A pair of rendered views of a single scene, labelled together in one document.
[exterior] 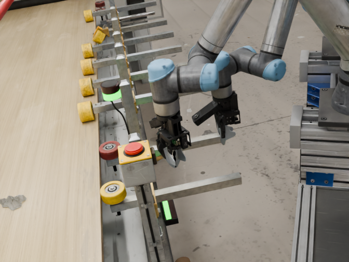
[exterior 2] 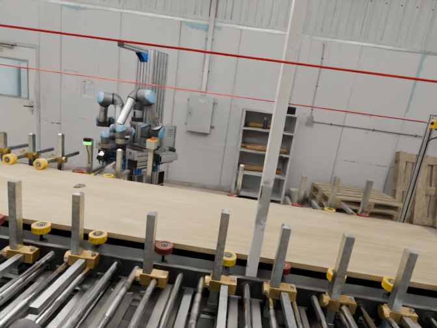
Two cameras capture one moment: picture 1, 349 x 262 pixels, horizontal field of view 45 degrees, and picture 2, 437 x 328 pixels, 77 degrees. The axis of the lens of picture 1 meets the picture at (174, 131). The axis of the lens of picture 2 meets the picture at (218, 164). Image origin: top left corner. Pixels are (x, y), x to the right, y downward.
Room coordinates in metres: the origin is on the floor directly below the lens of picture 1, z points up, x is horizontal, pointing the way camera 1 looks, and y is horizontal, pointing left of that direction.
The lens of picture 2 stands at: (-0.07, 2.16, 1.58)
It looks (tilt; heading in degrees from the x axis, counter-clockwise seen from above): 13 degrees down; 278
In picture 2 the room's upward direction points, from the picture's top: 8 degrees clockwise
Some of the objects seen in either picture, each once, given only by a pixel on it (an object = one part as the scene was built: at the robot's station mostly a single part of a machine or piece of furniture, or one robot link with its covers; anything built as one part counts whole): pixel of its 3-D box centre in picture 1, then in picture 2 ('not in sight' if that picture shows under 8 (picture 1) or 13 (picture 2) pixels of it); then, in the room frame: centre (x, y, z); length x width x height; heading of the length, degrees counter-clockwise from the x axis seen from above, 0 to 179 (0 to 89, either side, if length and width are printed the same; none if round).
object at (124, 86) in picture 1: (136, 141); (89, 166); (1.28, 0.14, 0.93); 0.04 x 0.04 x 0.48; 5
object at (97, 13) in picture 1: (122, 8); not in sight; (3.07, 0.23, 0.95); 0.50 x 0.04 x 0.04; 95
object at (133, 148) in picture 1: (133, 149); not in sight; (0.77, 0.09, 1.22); 0.04 x 0.04 x 0.02
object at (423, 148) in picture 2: not in sight; (415, 181); (-1.28, -0.05, 1.20); 0.15 x 0.12 x 1.00; 5
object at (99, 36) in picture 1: (98, 36); not in sight; (2.55, 0.37, 0.93); 0.09 x 0.08 x 0.09; 95
